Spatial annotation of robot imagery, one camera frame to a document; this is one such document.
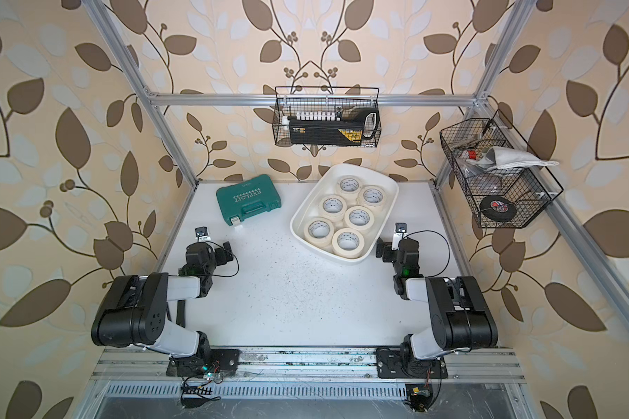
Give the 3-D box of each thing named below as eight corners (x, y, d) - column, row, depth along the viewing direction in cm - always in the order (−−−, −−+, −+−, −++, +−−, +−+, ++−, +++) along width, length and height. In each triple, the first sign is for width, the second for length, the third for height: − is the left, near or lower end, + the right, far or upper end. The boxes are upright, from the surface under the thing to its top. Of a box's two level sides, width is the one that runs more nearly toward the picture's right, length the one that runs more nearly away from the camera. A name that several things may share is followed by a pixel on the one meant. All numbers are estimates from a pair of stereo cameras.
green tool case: (226, 227, 107) (223, 220, 103) (217, 195, 118) (213, 188, 115) (284, 207, 114) (282, 199, 110) (269, 178, 125) (267, 171, 122)
